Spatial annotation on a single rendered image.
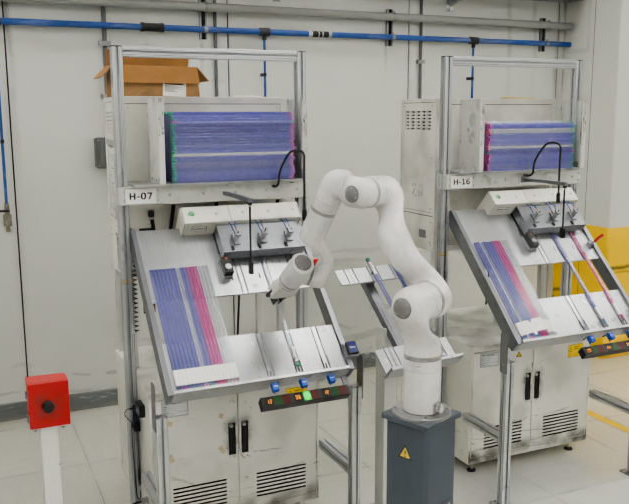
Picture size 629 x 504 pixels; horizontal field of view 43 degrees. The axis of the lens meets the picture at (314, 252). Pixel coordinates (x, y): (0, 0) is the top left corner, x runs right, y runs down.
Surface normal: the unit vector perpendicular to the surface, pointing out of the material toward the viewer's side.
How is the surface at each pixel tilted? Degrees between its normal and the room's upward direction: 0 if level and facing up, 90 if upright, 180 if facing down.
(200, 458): 90
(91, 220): 90
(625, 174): 90
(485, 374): 90
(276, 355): 44
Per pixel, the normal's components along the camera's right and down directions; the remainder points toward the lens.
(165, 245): 0.29, -0.60
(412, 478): -0.70, 0.12
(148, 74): 0.44, -0.02
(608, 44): -0.91, 0.07
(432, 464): 0.71, 0.11
